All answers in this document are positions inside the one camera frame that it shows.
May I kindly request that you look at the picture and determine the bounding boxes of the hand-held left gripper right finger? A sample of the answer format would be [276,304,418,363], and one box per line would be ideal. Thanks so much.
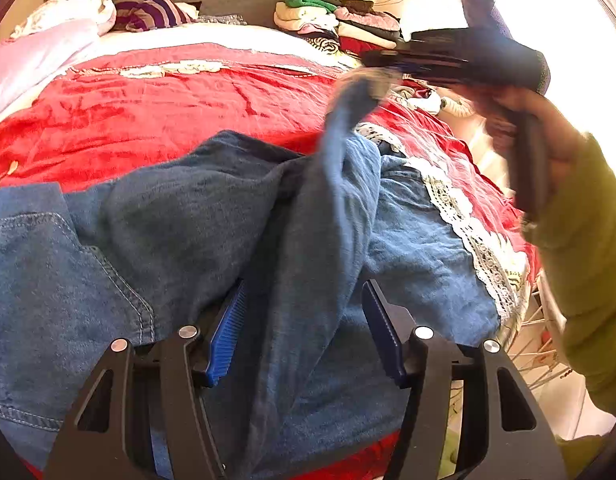
[362,280,568,480]

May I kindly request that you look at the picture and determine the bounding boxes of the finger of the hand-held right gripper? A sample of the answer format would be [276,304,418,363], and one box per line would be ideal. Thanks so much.
[360,49,413,77]

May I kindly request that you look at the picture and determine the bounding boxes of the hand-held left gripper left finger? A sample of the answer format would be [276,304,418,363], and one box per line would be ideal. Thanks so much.
[42,280,249,480]

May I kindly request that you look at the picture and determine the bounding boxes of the blue denim pants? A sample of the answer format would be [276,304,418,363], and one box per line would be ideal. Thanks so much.
[0,72,503,480]

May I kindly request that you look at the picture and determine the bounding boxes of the person's right hand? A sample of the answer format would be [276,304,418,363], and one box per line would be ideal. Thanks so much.
[475,85,591,177]

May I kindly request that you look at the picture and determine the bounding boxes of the crumpled patterned clothes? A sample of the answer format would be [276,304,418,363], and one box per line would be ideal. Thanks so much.
[392,81,443,112]

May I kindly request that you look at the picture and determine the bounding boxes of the white ribbed cloth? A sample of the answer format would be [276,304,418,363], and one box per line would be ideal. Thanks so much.
[437,87,477,119]

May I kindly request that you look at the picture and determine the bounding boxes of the pile of folded clothes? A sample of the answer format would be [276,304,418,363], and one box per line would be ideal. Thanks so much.
[274,0,405,57]

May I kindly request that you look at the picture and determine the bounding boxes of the grey patterned cloth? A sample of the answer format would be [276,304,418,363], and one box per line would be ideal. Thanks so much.
[194,14,249,26]

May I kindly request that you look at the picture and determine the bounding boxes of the red floral bedspread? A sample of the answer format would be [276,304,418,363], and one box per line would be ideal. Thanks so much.
[0,24,541,480]

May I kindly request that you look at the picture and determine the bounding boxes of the purple striped cloth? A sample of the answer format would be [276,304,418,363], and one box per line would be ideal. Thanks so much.
[112,0,199,33]

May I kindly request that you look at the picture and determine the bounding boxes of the floral quilt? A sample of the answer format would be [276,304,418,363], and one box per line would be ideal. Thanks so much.
[10,0,118,39]

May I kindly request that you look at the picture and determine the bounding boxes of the pink blanket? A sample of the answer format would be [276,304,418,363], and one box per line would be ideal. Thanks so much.
[0,19,101,122]

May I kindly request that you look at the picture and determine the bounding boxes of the white wire rack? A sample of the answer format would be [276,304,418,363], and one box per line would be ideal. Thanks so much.
[502,270,574,411]

